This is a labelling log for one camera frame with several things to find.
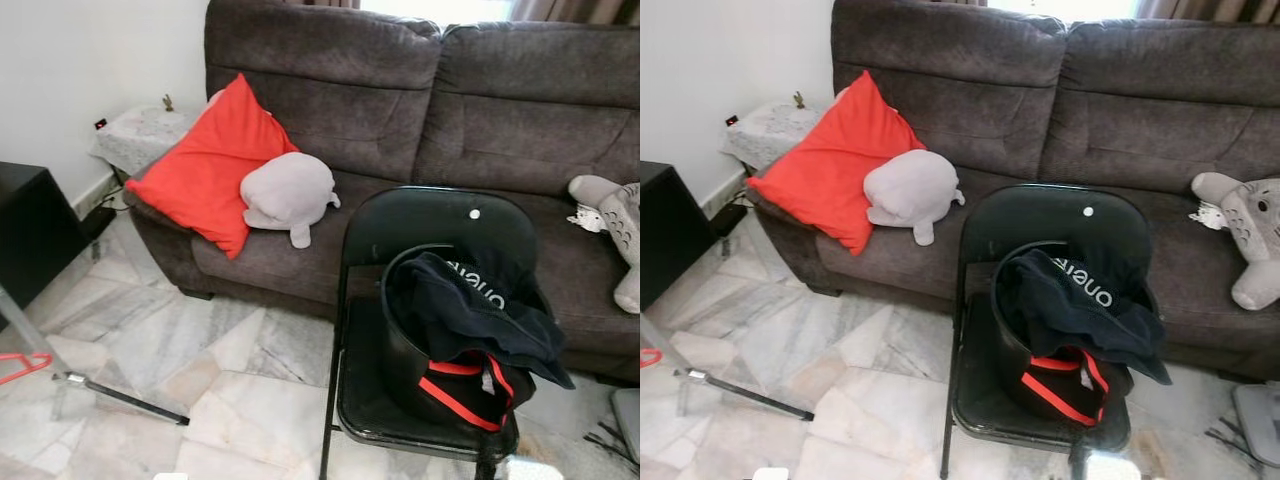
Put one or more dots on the red hanger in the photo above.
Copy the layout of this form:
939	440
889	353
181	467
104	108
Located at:
650	357
40	360

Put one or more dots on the grey totoro plush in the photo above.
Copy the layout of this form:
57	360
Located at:
1250	220
620	215

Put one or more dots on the side table lace cover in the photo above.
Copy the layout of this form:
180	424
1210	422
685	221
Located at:
775	130
145	135

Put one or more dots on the grey flat pad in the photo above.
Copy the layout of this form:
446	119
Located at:
1258	420
627	425

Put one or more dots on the dark grey fabric sofa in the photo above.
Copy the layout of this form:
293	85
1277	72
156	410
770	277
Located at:
480	130
1130	130

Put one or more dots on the red cushion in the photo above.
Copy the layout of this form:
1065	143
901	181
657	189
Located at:
835	170
210	170

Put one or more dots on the black folding chair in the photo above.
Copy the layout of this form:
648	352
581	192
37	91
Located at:
430	215
1050	215

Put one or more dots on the black garment red trim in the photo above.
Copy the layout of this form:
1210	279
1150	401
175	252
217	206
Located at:
1060	385
460	385

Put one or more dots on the grey seal plush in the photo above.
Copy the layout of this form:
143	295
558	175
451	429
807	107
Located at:
910	190
285	190

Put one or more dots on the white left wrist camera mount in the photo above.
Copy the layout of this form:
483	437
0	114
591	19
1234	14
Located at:
770	474
170	476

